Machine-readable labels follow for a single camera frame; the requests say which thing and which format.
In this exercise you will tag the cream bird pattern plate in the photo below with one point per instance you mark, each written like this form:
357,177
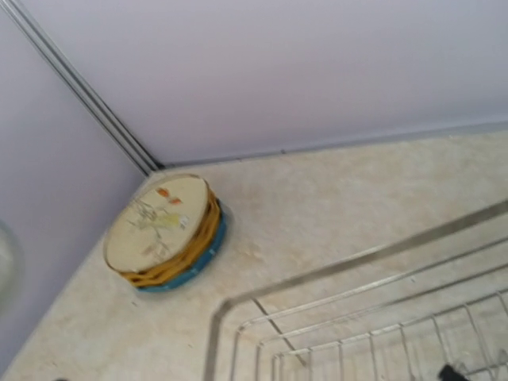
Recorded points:
157,225

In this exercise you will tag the left aluminium frame post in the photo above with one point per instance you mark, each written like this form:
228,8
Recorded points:
114,127

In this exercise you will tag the metal wire dish rack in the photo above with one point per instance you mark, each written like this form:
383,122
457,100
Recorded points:
397,312

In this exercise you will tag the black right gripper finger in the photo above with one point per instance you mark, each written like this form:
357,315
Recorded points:
449,373

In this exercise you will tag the pale green ribbed bowl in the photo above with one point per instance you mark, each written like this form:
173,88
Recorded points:
12,266

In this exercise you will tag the blue polka dot plate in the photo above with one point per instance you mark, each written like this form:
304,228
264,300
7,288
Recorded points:
195,269

